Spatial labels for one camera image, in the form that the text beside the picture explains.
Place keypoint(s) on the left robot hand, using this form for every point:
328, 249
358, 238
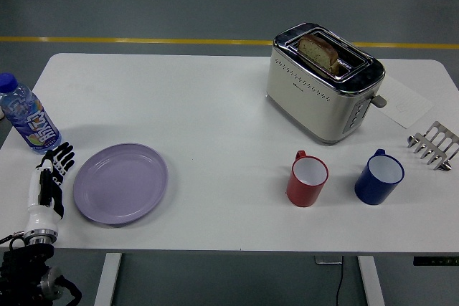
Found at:
39, 218

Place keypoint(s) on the purple round plate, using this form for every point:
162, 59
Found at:
120, 186

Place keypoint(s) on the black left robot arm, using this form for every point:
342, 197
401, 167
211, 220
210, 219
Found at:
25, 266

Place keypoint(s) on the white table leg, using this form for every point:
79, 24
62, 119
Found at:
107, 279
371, 281

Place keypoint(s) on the blue-capped drink bottle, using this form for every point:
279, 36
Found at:
28, 116

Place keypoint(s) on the red mug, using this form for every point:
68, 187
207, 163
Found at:
301, 191

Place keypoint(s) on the cream and chrome toaster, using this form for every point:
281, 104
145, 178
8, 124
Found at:
312, 105

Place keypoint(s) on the large brown bread slice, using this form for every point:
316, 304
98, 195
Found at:
317, 48

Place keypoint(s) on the blue mug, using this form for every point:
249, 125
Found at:
369, 191

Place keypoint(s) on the small pale bread slice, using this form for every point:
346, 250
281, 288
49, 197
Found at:
335, 66

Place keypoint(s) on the white paper sheet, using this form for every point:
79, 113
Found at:
405, 101

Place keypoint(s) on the black table control panel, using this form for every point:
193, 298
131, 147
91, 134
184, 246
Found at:
435, 261

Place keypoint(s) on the silver metal toast rack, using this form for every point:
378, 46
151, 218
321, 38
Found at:
435, 143

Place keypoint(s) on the grey bracket under table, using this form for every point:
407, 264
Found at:
328, 260

